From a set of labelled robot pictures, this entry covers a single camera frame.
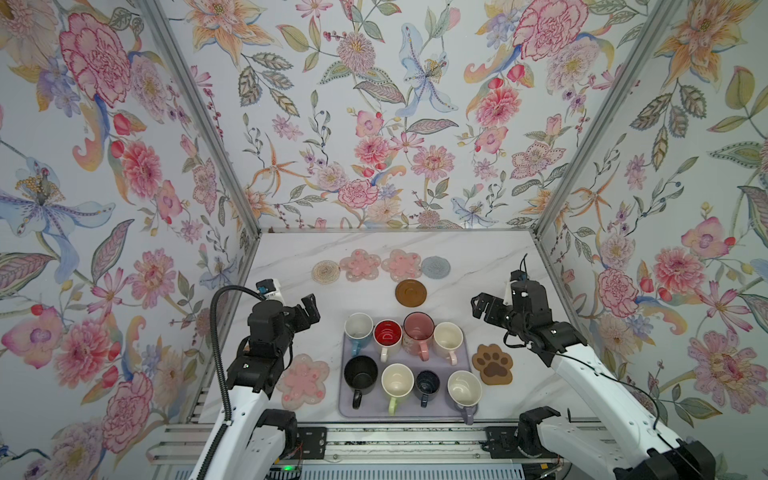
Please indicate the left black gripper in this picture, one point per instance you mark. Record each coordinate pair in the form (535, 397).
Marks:
(312, 311)

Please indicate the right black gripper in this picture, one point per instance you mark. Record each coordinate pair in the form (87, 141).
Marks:
(493, 305)

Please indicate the multicolour embroidered round coaster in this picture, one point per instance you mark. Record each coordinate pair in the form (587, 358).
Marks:
(326, 272)

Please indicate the brown paw cork coaster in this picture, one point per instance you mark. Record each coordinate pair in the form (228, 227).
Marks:
(493, 365)

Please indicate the pink flower coaster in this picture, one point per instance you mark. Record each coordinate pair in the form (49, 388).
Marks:
(360, 265)
(401, 265)
(303, 383)

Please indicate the grey blue woven coaster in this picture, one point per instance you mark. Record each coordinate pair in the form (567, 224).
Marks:
(435, 267)

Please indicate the brown round wooden coaster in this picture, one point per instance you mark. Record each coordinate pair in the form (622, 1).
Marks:
(411, 293)

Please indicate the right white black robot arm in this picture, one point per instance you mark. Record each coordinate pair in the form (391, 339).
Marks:
(643, 448)

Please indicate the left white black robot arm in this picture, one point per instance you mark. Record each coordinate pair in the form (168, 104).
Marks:
(248, 435)

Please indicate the pink flower coaster front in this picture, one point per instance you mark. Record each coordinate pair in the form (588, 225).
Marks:
(303, 383)

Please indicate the blue mug white inside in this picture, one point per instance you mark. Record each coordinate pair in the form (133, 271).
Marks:
(358, 330)

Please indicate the pink tall mug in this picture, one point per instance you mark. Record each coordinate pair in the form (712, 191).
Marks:
(418, 331)

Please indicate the red inside white mug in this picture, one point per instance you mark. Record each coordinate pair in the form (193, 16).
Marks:
(387, 336)

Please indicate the black mug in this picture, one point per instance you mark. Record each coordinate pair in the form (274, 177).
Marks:
(360, 374)

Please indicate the small dark blue mug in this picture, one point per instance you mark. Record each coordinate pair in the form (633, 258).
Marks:
(426, 387)

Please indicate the lavender serving tray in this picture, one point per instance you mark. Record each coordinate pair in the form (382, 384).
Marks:
(374, 404)

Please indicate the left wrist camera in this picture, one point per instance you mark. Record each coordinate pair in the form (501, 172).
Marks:
(270, 290)

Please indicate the cream mug pink handle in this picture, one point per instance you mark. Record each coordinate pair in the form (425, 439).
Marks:
(448, 338)

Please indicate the cream mug purple handle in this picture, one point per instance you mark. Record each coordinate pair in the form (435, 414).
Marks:
(464, 392)

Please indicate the cream mug green handle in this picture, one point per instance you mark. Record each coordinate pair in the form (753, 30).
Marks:
(397, 381)

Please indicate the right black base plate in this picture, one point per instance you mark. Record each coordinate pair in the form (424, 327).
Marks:
(504, 443)

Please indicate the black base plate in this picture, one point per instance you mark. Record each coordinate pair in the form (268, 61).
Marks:
(306, 443)
(504, 443)

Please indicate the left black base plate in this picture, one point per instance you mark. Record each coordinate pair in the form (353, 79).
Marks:
(306, 443)

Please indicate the aluminium mounting rail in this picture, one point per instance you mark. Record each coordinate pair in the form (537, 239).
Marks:
(347, 443)

